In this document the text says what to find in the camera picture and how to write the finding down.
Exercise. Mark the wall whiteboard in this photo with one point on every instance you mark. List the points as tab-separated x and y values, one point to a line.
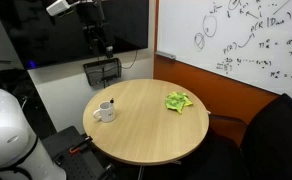
246	40

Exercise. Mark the white ceramic mug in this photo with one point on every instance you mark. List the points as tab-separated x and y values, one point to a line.
105	112

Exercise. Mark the round wooden table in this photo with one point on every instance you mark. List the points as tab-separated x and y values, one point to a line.
144	131

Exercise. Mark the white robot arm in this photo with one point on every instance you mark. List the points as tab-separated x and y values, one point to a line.
22	154

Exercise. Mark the black office chair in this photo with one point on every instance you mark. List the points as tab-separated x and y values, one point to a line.
265	152

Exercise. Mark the black orange spring clamp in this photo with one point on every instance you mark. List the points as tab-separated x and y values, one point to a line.
76	148

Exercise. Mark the black perforated mounting board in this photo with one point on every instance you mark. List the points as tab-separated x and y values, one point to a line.
82	165

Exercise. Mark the black wire mesh basket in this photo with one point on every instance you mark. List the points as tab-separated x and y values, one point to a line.
102	71

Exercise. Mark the black wall monitor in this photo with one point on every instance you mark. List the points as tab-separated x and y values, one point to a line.
30	38

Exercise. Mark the green yellow crumpled cloth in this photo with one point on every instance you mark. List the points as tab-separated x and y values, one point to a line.
177	101

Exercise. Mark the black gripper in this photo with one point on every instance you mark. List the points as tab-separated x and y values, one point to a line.
100	39

